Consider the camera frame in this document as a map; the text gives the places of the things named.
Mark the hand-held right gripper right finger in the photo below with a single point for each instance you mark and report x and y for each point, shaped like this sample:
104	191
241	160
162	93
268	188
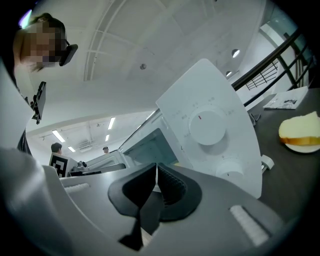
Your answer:
212	220

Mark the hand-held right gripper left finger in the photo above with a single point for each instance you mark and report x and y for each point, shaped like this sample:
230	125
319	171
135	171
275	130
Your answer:
100	200

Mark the white microwave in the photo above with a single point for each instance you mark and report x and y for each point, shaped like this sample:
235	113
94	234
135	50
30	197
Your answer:
212	87

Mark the white printed paper sheet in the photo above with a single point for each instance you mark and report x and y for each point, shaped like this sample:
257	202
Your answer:
287	98

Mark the white round plate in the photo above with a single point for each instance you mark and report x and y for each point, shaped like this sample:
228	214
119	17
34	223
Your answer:
302	148

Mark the person's face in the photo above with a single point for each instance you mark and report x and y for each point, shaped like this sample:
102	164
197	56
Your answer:
37	45

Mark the dark grey table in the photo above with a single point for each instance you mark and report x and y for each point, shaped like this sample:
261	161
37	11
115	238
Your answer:
287	175

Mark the person's black and white top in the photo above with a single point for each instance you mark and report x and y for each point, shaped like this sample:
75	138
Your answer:
12	112

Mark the round ceiling detector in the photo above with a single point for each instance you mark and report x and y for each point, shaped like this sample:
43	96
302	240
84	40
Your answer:
143	66

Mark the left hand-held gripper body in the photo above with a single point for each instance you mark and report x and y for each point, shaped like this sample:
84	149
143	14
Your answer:
60	165

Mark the black mounted phone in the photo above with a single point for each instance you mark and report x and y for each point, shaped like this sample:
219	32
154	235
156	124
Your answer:
40	102

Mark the black head-worn camera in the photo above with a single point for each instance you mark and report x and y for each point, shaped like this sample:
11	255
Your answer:
68	55

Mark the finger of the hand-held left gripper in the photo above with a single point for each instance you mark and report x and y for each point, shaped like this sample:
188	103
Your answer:
110	168

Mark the bread slice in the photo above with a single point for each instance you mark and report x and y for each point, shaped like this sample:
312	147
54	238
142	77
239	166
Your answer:
300	127

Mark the round pendant lamp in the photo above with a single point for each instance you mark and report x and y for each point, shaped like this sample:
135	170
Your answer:
235	52
228	73

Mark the black metal railing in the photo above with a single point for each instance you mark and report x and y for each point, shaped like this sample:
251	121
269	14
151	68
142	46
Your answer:
262	72

